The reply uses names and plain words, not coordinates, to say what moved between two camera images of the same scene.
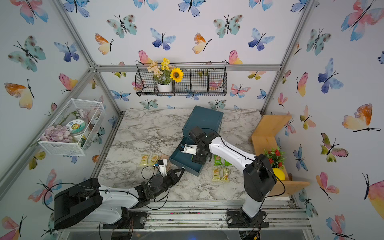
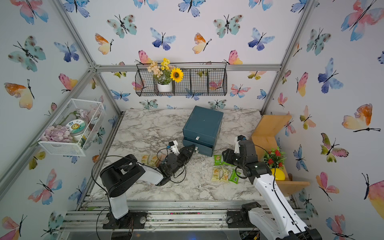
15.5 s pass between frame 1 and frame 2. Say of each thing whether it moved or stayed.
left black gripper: moved
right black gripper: moved
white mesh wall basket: stayed
